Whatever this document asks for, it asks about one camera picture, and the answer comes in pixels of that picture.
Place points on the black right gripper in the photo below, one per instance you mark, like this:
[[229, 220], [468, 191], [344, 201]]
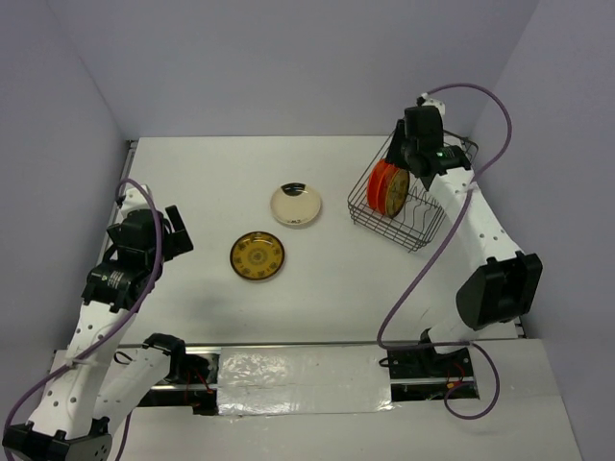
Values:
[[393, 155]]

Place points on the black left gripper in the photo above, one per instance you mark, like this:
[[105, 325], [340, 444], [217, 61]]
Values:
[[177, 242]]

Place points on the cream plate floral print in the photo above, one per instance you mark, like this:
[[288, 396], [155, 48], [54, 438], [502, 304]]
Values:
[[295, 205]]

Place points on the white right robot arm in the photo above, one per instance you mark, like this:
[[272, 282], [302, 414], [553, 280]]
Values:
[[503, 279]]

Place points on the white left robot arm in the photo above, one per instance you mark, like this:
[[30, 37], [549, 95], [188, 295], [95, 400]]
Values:
[[79, 411]]

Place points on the orange plate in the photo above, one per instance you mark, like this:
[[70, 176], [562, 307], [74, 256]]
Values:
[[374, 184], [384, 183]]

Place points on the yellow patterned plate brown rim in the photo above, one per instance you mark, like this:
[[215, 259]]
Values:
[[396, 192]]

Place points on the silver foil tape cover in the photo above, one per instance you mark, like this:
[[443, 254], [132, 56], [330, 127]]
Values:
[[302, 380]]

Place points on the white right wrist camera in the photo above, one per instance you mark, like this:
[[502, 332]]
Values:
[[426, 100]]

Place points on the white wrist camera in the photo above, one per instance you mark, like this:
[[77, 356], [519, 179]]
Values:
[[131, 200], [426, 100]]

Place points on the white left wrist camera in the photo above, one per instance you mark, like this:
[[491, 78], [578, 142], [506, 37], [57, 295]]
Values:
[[131, 200]]

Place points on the grey wire dish rack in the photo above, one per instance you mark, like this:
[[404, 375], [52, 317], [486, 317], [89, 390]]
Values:
[[418, 220]]

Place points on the aluminium table edge rail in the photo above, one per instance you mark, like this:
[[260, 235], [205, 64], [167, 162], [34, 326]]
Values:
[[125, 172]]

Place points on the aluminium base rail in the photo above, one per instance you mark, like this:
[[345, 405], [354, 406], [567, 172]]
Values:
[[409, 380]]

